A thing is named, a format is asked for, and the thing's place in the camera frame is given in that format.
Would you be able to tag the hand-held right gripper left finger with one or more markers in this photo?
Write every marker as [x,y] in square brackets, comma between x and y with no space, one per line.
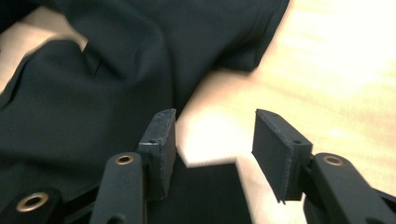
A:
[160,155]

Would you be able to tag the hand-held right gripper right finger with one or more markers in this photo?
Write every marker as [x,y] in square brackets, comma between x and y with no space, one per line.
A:
[277,152]

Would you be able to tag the black shorts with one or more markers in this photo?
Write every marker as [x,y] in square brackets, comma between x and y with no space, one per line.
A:
[93,93]

